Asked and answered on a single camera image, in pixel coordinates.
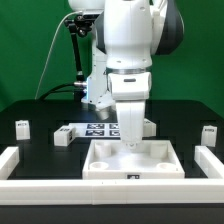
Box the white U-shaped fence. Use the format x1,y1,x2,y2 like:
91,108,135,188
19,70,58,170
0,147,224,205

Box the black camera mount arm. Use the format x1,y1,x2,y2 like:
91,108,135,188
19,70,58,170
64,15,91,81

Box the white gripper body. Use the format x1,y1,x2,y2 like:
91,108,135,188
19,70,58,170
109,72,151,149

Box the white camera cable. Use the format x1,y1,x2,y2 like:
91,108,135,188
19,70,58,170
34,10,84,100

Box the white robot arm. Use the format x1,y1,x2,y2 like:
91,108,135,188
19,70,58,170
68,0,184,149

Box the fiducial marker sheet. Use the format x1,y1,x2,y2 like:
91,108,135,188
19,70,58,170
70,123,120,138

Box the white square tabletop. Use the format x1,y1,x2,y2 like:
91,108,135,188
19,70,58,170
82,140,185,180

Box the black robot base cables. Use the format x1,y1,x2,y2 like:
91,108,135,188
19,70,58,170
39,81,88,101

